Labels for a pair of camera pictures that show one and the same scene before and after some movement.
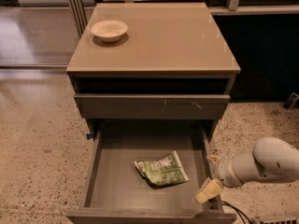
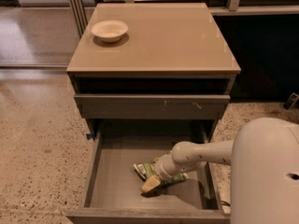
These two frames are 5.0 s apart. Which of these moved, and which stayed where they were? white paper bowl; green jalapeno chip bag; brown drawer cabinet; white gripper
Moved: white gripper
Stayed: brown drawer cabinet; white paper bowl; green jalapeno chip bag
